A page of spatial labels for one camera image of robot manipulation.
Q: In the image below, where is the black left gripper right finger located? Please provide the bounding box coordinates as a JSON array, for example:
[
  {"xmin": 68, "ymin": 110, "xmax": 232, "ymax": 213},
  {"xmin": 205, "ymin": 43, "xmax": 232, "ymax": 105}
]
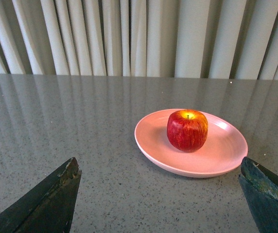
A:
[{"xmin": 238, "ymin": 157, "xmax": 278, "ymax": 233}]

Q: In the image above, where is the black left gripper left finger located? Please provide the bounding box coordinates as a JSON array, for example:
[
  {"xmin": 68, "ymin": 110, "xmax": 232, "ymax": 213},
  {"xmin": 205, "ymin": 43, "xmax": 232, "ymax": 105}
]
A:
[{"xmin": 0, "ymin": 157, "xmax": 82, "ymax": 233}]

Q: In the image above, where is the pink plate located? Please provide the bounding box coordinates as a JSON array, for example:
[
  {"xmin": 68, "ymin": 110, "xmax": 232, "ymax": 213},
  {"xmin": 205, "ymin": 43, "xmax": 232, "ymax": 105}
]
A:
[{"xmin": 134, "ymin": 109, "xmax": 248, "ymax": 178}]

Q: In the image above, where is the red apple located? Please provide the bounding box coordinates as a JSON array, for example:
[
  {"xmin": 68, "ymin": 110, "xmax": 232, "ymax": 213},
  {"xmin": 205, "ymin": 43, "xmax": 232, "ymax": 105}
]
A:
[{"xmin": 167, "ymin": 109, "xmax": 208, "ymax": 152}]

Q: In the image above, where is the white pleated curtain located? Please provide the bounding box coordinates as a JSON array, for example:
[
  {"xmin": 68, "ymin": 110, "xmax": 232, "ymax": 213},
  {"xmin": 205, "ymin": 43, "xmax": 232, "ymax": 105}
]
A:
[{"xmin": 0, "ymin": 0, "xmax": 278, "ymax": 80}]

